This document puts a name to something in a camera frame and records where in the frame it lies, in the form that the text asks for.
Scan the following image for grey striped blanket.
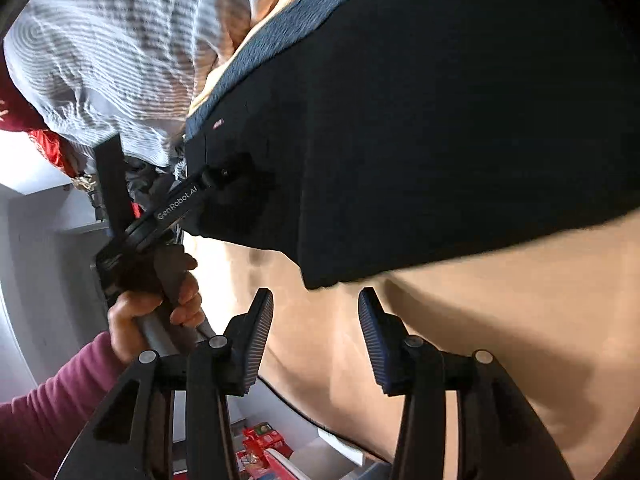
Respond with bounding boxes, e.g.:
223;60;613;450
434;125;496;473
2;0;301;168

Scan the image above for black pants with blue waistband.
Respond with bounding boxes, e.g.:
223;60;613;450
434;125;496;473
182;0;640;291

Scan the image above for person's left forearm maroon sleeve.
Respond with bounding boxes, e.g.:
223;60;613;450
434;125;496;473
0;332;127;480

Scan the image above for person's left hand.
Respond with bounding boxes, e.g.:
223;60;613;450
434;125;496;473
107;251;203;364

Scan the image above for red printed box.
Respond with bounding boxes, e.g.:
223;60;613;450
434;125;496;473
235;422;308;480

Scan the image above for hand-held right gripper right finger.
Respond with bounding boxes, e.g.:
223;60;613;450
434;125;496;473
357;287;576;480

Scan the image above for red embroidered pillow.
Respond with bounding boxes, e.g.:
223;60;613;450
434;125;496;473
0;67;81;178

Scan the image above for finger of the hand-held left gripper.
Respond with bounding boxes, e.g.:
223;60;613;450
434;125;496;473
150;165;235;230

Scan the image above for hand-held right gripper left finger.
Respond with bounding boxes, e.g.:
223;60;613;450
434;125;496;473
54;287;275;480

